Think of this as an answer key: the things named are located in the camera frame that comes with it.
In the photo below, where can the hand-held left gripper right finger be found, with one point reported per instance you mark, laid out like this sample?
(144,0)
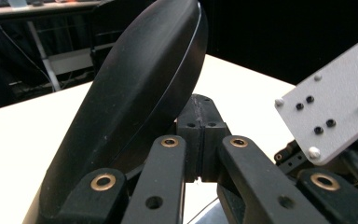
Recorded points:
(211,137)

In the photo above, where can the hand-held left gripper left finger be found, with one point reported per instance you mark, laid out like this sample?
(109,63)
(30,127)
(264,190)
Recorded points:
(192,146)

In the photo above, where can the black curved plastic object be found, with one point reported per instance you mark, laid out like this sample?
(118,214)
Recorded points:
(130,93)

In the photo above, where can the white panel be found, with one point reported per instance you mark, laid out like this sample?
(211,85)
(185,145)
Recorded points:
(71,60)

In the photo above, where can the white metal stand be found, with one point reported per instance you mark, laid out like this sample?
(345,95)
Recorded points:
(45,59)

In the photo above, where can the grey background desk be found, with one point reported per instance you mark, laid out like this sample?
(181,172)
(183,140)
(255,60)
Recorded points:
(43,7)

